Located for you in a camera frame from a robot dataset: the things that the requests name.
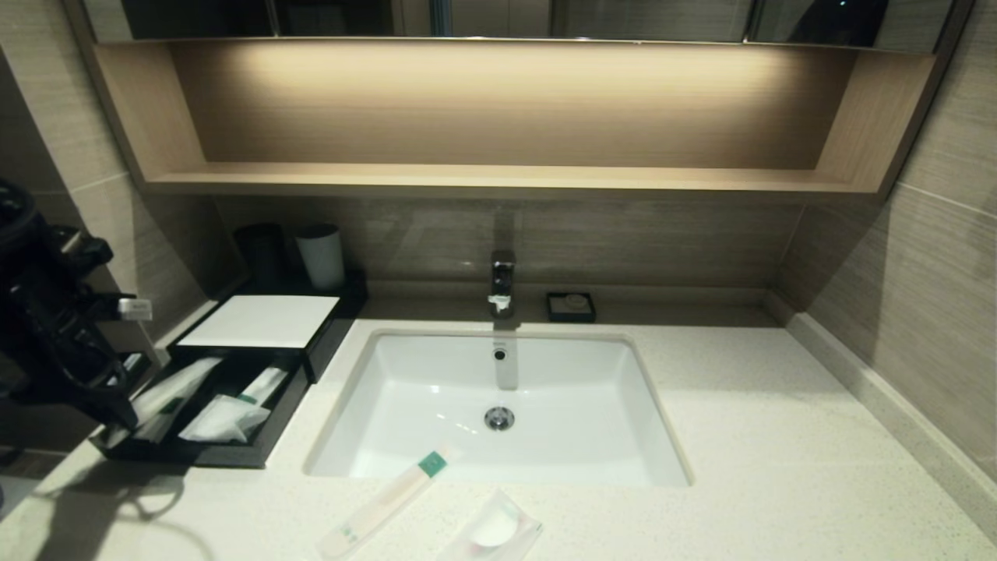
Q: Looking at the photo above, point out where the translucent toothbrush packet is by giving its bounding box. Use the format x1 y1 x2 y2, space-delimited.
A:
129 357 224 445

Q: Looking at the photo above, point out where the black glossy box drawer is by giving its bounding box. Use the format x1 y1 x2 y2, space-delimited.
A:
90 348 314 470

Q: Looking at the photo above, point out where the folded white plastic packet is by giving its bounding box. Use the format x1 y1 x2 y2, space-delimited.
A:
179 395 271 443

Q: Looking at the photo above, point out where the black cup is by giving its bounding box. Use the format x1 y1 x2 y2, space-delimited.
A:
234 224 290 286

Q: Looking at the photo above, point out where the white cup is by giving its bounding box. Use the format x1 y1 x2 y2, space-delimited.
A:
294 224 346 291

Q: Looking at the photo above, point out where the comb packet green band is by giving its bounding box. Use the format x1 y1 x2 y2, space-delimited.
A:
318 448 453 560

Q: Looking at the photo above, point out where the square clear white packet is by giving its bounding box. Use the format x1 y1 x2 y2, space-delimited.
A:
436 489 544 561

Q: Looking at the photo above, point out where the chrome sink faucet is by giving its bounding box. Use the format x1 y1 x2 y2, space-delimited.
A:
488 249 517 319

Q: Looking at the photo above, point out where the white ceramic sink basin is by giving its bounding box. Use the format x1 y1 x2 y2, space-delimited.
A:
304 329 694 488

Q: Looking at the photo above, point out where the black square soap dish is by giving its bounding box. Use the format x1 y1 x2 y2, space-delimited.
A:
546 291 597 323

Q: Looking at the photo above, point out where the mirror cabinet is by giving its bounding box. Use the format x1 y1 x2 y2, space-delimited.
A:
78 0 960 52

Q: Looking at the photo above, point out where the left wrist camera silver front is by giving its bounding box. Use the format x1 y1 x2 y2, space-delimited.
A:
86 293 153 322

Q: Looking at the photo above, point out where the wooden wall shelf niche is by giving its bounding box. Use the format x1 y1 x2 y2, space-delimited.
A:
66 39 974 205

